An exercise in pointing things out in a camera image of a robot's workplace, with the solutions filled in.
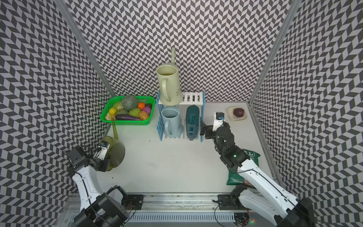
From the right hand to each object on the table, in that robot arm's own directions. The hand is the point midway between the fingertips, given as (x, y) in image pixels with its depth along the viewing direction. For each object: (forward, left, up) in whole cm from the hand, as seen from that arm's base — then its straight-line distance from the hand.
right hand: (209, 123), depth 74 cm
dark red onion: (+25, -26, -20) cm, 41 cm away
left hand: (-13, +60, -17) cm, 64 cm away
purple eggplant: (+19, +59, -17) cm, 64 cm away
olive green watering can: (-5, +58, -25) cm, 63 cm away
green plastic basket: (+36, +73, -18) cm, 83 cm away
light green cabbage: (+23, +51, -17) cm, 58 cm away
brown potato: (+20, +44, -17) cm, 52 cm away
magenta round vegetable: (+27, +43, -18) cm, 54 cm away
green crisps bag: (-22, -14, -23) cm, 34 cm away
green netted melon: (+28, +55, -12) cm, 63 cm away
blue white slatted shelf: (+18, +6, +1) cm, 19 cm away
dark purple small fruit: (+34, +44, -20) cm, 59 cm away
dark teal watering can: (+7, +9, -7) cm, 13 cm away
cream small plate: (+29, -22, -24) cm, 44 cm away
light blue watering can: (+11, +22, -6) cm, 26 cm away
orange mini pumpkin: (+33, +50, -20) cm, 63 cm away
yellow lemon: (+24, +67, -16) cm, 73 cm away
